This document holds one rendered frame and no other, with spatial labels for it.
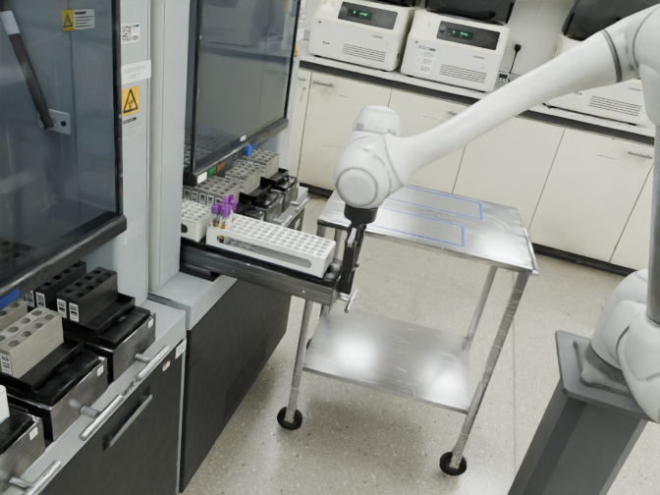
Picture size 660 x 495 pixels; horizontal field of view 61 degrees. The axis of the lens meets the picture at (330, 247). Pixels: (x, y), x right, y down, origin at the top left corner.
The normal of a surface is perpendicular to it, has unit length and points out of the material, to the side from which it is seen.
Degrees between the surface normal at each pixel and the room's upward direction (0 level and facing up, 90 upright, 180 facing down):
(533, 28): 90
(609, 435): 90
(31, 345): 90
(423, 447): 0
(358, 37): 90
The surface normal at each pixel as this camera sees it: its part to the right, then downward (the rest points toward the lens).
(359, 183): -0.33, 0.48
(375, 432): 0.16, -0.87
